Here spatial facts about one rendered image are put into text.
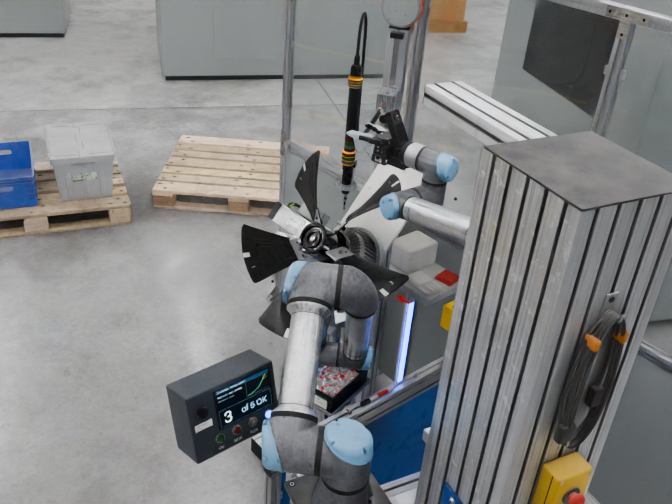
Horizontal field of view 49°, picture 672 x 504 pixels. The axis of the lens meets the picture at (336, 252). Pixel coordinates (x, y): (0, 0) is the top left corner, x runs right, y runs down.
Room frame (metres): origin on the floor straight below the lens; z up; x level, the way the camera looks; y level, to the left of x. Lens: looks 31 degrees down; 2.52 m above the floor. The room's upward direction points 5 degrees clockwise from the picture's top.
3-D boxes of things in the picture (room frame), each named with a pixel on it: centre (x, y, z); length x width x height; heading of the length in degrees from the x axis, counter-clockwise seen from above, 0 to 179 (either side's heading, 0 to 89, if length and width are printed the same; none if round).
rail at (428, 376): (1.85, -0.18, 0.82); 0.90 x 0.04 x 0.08; 132
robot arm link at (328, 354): (1.78, 0.03, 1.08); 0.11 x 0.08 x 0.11; 88
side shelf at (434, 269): (2.64, -0.34, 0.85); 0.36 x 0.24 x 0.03; 42
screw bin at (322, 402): (1.93, -0.02, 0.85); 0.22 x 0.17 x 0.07; 147
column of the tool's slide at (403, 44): (2.89, -0.17, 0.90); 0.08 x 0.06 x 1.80; 77
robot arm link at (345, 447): (1.26, -0.06, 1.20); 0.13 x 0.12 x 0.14; 88
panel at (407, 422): (1.85, -0.18, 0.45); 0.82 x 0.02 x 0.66; 132
